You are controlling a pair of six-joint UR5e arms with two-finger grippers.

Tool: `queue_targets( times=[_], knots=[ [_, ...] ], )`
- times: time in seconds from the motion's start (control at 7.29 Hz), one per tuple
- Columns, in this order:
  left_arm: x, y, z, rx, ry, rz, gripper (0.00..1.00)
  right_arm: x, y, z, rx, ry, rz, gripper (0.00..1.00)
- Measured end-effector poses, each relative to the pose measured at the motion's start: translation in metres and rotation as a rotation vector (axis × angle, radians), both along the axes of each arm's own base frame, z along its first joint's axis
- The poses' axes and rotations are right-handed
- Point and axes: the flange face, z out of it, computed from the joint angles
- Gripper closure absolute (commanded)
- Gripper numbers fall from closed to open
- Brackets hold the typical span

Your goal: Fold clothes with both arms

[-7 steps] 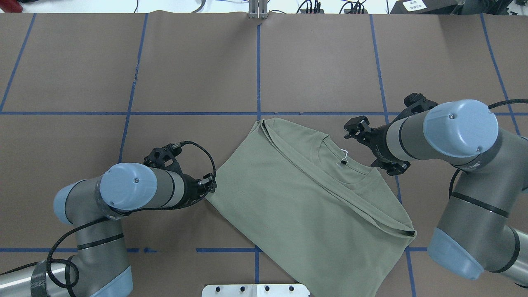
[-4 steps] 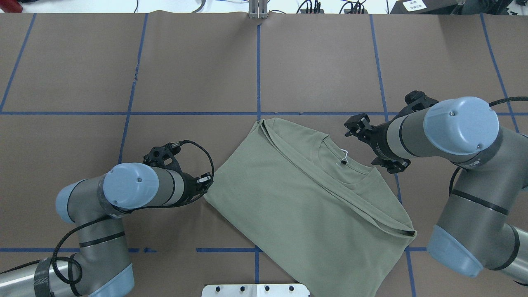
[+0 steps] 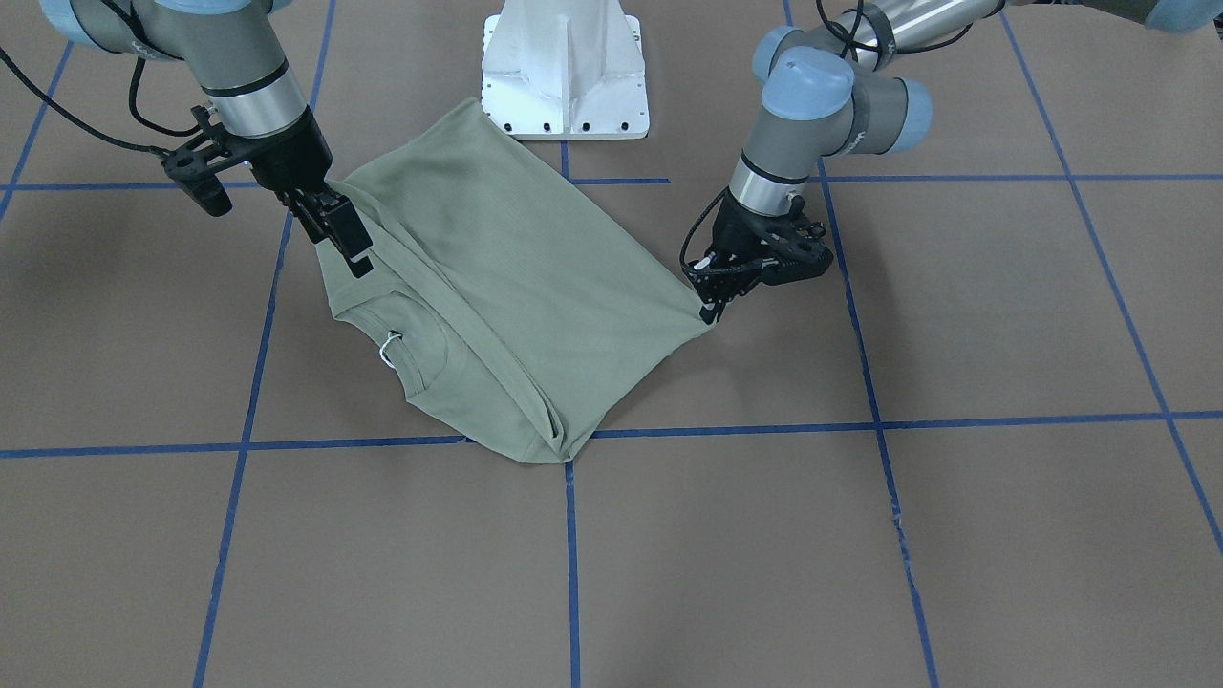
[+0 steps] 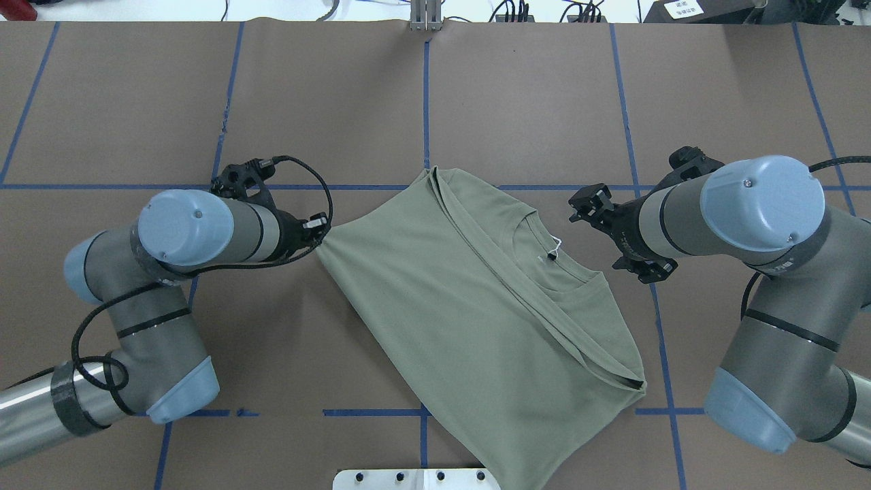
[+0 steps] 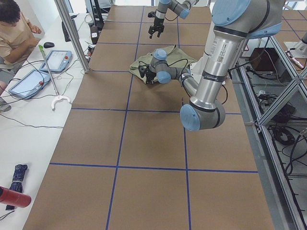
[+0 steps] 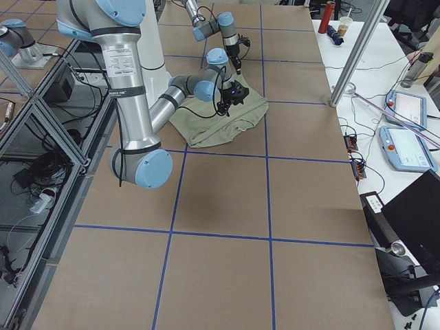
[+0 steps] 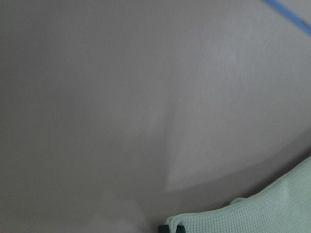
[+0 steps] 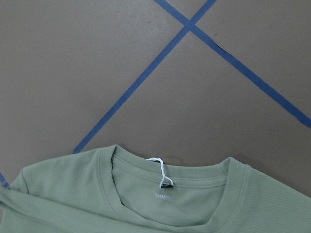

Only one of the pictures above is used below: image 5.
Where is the olive green long-sleeve shirt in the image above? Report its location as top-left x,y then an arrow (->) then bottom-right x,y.
129,45 -> 197,84

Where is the person in beige shirt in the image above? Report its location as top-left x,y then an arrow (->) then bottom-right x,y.
0,0 -> 43,113

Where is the folded dark blue umbrella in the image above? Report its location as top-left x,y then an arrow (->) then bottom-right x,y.
5,164 -> 28,210

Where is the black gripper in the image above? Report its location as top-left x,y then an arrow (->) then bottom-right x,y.
148,17 -> 165,39
145,68 -> 156,84

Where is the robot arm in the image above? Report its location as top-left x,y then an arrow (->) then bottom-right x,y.
139,0 -> 284,131
148,0 -> 199,39

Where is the black box under frame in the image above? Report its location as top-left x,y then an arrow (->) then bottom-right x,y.
251,47 -> 279,72

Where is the aluminium frame post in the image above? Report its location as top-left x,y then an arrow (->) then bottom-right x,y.
54,0 -> 90,73

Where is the black keyboard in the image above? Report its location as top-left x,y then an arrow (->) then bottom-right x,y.
61,19 -> 77,42

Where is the red cylindrical bottle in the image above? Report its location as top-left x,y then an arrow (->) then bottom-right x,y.
0,187 -> 32,208

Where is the white reacher grabber stick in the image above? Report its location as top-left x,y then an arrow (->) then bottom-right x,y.
38,45 -> 71,111

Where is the far blue teach pendant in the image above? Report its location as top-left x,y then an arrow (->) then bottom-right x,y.
43,50 -> 72,73

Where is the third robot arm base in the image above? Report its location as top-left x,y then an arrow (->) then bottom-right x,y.
284,34 -> 307,60

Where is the near blue teach pendant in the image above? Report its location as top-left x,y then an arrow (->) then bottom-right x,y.
8,69 -> 51,99

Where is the blue teach pendant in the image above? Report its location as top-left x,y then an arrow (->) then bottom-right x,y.
43,50 -> 72,73
8,69 -> 51,99

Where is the aluminium frame structure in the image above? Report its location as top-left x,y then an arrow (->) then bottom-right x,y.
233,31 -> 307,230

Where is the black computer mouse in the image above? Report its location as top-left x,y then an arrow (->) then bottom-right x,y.
43,42 -> 55,48

